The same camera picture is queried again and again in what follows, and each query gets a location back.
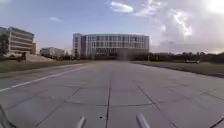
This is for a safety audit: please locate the wide glass-fronted building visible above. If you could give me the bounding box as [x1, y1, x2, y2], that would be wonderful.
[72, 32, 151, 61]

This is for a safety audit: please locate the grey paved slab path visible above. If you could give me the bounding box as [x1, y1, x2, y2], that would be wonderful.
[0, 60, 224, 128]

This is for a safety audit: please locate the low pale building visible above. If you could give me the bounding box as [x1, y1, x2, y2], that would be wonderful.
[39, 46, 66, 58]

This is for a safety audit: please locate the robot's own part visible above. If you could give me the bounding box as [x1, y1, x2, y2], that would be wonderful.
[75, 115, 87, 128]
[135, 112, 151, 128]

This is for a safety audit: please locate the row of trees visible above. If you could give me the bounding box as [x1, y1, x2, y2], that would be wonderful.
[133, 51, 224, 65]

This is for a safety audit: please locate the grass field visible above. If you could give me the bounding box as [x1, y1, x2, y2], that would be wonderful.
[132, 60, 224, 79]

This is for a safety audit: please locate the grass strip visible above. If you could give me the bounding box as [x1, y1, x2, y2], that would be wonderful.
[0, 59, 86, 75]

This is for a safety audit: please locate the pale multi-storey building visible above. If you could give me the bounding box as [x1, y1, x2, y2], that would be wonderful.
[0, 26, 37, 58]

